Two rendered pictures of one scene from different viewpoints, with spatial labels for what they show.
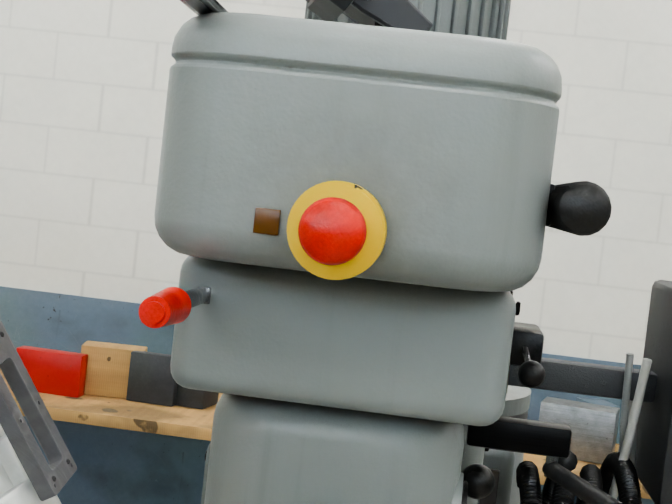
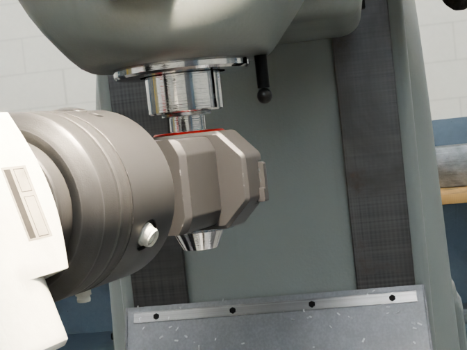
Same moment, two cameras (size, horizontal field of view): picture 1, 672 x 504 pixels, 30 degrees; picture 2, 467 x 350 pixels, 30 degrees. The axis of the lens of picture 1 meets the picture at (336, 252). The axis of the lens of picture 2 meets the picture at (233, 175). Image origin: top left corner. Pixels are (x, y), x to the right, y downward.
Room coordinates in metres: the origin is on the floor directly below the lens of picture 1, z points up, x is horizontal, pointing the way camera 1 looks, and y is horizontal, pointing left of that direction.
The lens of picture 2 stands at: (0.45, -0.07, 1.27)
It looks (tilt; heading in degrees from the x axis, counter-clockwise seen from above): 3 degrees down; 3
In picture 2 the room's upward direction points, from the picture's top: 6 degrees counter-clockwise
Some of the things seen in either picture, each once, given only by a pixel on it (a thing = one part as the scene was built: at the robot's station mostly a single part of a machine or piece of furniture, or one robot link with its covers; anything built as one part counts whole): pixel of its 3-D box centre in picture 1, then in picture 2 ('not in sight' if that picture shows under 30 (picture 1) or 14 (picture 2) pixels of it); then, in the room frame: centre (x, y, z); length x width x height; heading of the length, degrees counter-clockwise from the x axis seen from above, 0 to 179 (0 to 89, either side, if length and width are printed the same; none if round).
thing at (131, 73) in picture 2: not in sight; (181, 68); (0.99, -0.02, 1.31); 0.09 x 0.09 x 0.01
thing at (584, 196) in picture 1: (551, 206); not in sight; (1.02, -0.17, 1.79); 0.45 x 0.04 x 0.04; 175
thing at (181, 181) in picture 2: not in sight; (119, 196); (0.91, 0.01, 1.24); 0.13 x 0.12 x 0.10; 69
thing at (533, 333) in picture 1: (518, 353); not in sight; (1.05, -0.16, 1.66); 0.12 x 0.04 x 0.04; 175
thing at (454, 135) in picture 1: (373, 160); not in sight; (1.01, -0.02, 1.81); 0.47 x 0.26 x 0.16; 175
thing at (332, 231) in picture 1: (333, 231); not in sight; (0.74, 0.00, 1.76); 0.04 x 0.03 x 0.04; 85
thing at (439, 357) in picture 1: (359, 318); not in sight; (1.04, -0.03, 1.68); 0.34 x 0.24 x 0.10; 175
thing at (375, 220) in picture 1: (337, 230); not in sight; (0.77, 0.00, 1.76); 0.06 x 0.02 x 0.06; 85
